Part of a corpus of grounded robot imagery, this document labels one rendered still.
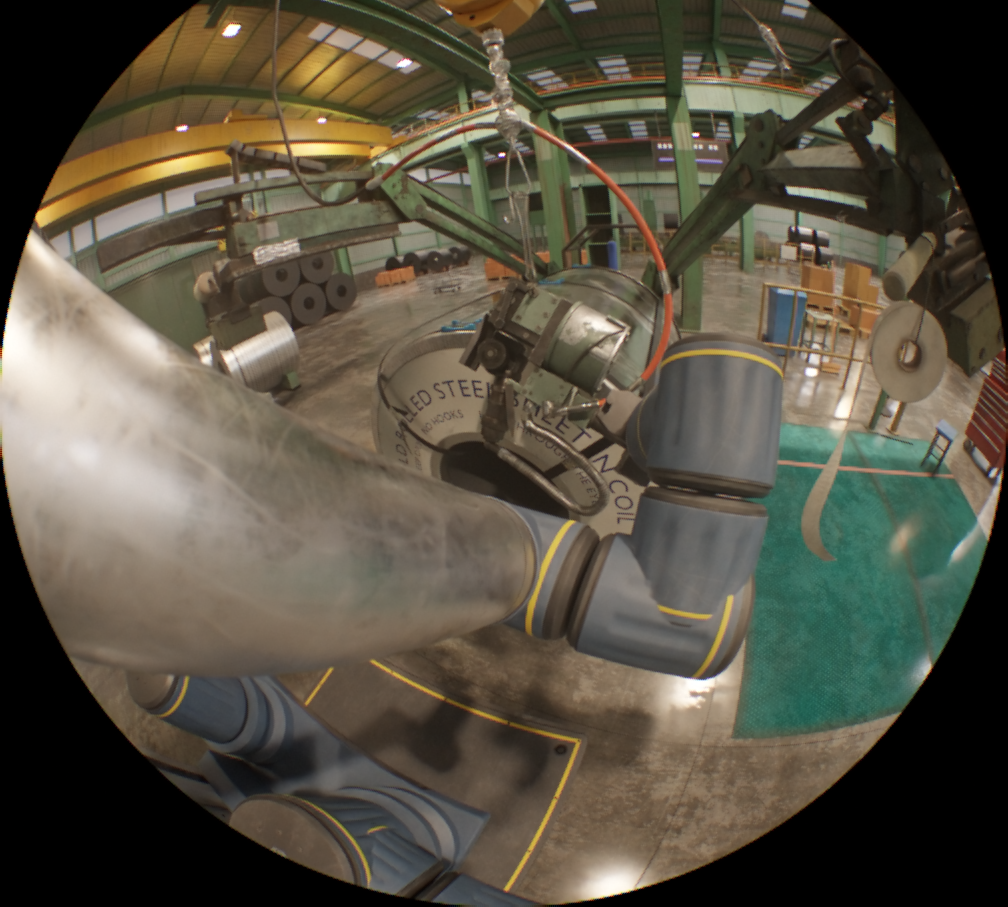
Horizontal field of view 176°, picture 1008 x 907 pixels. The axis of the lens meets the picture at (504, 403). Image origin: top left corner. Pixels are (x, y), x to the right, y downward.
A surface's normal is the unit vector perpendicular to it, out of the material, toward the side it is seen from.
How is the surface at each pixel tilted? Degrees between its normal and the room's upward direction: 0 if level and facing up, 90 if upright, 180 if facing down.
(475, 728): 0
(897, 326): 90
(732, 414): 48
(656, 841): 0
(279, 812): 6
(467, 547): 73
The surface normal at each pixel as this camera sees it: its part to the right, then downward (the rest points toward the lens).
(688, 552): -0.63, -0.25
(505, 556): 0.91, -0.23
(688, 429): -0.83, -0.26
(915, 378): -0.78, 0.39
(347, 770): -0.14, -0.87
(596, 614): -0.44, -0.26
